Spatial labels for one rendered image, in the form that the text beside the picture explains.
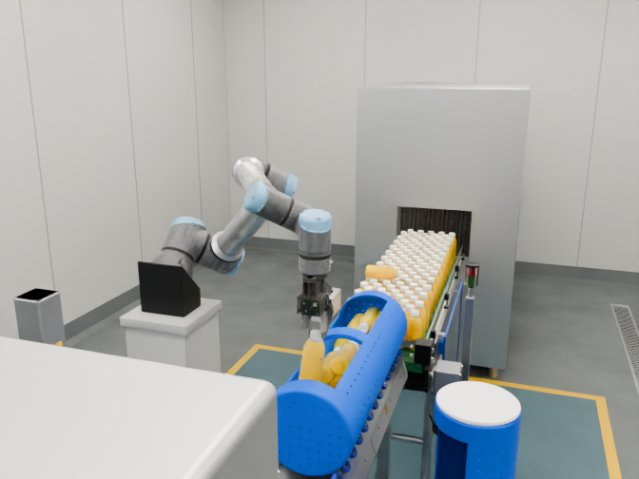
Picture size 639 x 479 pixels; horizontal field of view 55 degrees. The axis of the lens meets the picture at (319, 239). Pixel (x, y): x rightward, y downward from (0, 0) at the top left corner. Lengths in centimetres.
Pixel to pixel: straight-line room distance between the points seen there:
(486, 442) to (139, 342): 148
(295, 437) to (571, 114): 524
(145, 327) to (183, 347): 19
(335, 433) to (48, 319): 90
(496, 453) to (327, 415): 62
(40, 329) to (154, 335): 146
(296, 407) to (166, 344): 99
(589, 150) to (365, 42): 251
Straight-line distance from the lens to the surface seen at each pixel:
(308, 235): 167
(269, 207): 175
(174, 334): 266
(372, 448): 223
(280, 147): 718
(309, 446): 190
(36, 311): 128
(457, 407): 217
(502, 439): 215
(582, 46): 661
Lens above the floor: 212
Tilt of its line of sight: 16 degrees down
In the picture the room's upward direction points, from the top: straight up
